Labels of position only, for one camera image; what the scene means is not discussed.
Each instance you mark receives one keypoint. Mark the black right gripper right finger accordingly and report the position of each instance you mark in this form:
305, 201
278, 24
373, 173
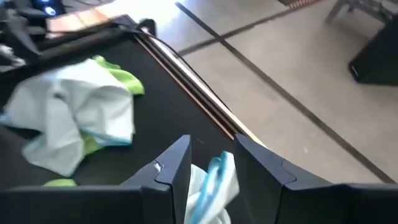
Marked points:
311, 202

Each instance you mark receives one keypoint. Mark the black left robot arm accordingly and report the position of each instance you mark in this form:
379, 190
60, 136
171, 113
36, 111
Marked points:
28, 14

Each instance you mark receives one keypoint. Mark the black computer tower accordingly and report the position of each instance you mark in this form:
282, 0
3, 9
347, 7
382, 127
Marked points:
376, 56

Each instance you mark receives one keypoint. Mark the grey frame desk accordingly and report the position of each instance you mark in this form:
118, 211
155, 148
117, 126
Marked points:
333, 12

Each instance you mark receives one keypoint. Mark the black edge clamp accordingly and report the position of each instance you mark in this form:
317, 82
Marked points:
149, 25

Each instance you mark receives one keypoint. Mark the dark orange-striped floor mat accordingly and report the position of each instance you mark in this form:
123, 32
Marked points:
298, 3

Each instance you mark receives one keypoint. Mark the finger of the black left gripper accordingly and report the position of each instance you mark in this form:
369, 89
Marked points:
23, 31

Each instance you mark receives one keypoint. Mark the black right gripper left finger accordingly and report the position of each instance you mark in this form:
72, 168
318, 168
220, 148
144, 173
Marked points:
93, 205

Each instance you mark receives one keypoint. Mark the light blue microfiber towel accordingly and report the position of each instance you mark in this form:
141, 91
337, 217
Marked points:
62, 102
202, 193

